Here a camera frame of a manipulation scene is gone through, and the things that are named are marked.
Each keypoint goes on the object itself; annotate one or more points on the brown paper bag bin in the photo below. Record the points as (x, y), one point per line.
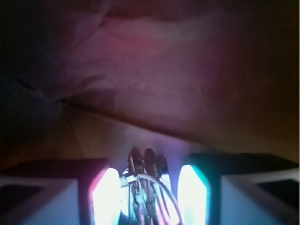
(94, 78)

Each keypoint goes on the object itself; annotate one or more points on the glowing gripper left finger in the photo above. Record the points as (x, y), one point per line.
(60, 192)

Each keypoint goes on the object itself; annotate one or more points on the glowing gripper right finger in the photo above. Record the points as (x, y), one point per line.
(239, 189)

